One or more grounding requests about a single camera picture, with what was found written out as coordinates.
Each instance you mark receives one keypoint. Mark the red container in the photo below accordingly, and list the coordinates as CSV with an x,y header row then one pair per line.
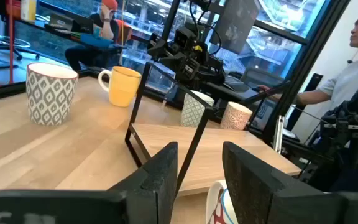
x,y
13,9

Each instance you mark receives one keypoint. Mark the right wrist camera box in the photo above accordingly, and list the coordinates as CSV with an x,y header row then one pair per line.
x,y
183,39

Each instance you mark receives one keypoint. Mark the black camera on tripod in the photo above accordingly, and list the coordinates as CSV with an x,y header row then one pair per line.
x,y
346,124

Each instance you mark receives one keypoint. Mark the blue mug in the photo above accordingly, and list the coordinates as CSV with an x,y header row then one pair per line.
x,y
217,205

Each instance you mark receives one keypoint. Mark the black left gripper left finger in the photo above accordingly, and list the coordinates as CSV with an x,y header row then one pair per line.
x,y
157,186

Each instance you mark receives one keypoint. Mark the seated person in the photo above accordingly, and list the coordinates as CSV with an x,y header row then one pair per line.
x,y
107,26

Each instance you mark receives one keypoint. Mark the standing person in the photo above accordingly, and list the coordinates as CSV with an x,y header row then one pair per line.
x,y
353,81

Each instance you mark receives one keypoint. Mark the black laptop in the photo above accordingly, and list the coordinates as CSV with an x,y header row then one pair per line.
x,y
241,87

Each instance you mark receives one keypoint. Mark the pale green lattice pattern mug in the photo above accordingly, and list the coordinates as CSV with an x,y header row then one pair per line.
x,y
191,112

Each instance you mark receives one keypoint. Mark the yellow and white container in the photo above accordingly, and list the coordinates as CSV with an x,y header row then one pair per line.
x,y
28,9

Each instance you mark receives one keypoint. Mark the pink floral pattern mug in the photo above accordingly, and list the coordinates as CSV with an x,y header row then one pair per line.
x,y
235,118

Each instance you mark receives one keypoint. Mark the grey diamond pattern mug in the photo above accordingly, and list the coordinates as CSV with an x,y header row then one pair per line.
x,y
50,99

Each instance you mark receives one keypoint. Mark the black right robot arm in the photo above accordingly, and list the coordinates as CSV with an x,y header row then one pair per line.
x,y
211,67

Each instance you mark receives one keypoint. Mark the grey laptop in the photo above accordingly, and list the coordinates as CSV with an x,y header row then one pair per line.
x,y
61,21

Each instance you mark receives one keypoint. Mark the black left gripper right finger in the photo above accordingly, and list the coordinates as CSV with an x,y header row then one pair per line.
x,y
253,186

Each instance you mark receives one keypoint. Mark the black stool base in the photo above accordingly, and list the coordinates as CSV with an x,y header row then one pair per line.
x,y
19,56

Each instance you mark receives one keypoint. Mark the wooden shelf rack black frame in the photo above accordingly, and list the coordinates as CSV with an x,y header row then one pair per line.
x,y
213,149

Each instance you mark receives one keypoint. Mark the black flat panel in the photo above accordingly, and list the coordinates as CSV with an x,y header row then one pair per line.
x,y
235,25

